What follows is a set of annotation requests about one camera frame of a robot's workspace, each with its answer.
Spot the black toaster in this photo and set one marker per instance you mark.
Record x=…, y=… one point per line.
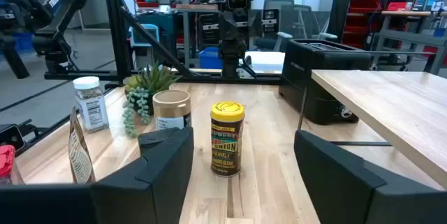
x=314, y=77

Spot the yellow-lid onion seasoning jar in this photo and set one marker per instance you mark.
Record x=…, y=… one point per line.
x=227, y=140

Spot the potted artificial succulent plant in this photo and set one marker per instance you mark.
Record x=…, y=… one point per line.
x=150, y=84

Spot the wooden shelf with black legs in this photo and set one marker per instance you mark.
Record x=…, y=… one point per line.
x=384, y=105

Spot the black aluminium table frame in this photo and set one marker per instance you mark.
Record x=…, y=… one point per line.
x=115, y=25

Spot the grey mesh office chair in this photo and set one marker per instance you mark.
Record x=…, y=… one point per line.
x=276, y=18

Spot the white round lid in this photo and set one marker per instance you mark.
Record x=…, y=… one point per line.
x=91, y=107

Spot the black spare Trossen robot arm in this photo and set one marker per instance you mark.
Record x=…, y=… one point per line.
x=52, y=14

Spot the wood-top workbench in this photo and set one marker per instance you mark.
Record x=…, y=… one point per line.
x=405, y=13

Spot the white plastic bin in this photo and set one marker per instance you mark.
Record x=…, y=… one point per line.
x=265, y=61

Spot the orange brown spice pouch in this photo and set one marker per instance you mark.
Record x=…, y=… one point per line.
x=79, y=154

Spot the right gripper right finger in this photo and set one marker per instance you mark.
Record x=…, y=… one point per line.
x=349, y=196

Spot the small black camera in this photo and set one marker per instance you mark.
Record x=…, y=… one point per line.
x=10, y=136

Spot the blue plastic crate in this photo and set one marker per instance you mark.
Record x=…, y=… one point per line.
x=209, y=58

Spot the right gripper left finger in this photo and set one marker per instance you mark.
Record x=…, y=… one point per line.
x=122, y=199

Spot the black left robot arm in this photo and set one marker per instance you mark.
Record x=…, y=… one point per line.
x=232, y=60

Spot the grey-leg wooden workbench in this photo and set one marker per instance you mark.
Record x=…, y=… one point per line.
x=195, y=7

